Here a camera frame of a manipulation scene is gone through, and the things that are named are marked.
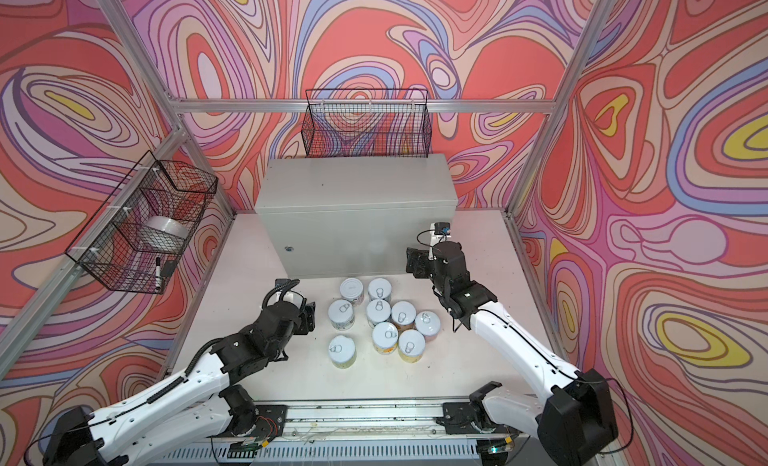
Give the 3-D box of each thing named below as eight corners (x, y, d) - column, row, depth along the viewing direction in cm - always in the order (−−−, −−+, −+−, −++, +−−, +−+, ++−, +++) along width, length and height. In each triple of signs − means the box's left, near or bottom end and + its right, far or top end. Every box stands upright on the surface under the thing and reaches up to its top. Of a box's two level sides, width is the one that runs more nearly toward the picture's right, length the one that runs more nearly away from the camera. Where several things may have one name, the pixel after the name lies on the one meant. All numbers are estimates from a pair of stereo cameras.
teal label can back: (368, 305, 96) (368, 296, 91) (369, 287, 100) (368, 277, 95) (391, 305, 96) (391, 296, 91) (391, 287, 100) (391, 277, 95)
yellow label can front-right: (398, 362, 85) (399, 355, 80) (398, 337, 90) (398, 329, 85) (424, 362, 85) (426, 355, 80) (422, 337, 90) (424, 329, 85)
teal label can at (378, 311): (366, 327, 90) (365, 319, 86) (367, 306, 95) (366, 298, 91) (390, 327, 90) (390, 319, 86) (390, 306, 95) (390, 298, 91)
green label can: (329, 368, 83) (326, 362, 79) (332, 341, 88) (330, 335, 84) (355, 368, 83) (354, 362, 79) (357, 341, 88) (355, 335, 84)
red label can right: (416, 343, 89) (418, 334, 83) (414, 320, 93) (416, 310, 88) (438, 343, 89) (442, 334, 83) (436, 320, 93) (439, 310, 88)
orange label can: (401, 337, 89) (401, 329, 84) (387, 316, 93) (387, 308, 89) (420, 324, 91) (421, 316, 87) (405, 305, 95) (406, 296, 91)
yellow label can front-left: (372, 354, 85) (371, 347, 81) (373, 329, 90) (372, 322, 86) (398, 354, 85) (398, 347, 81) (397, 329, 90) (398, 322, 86)
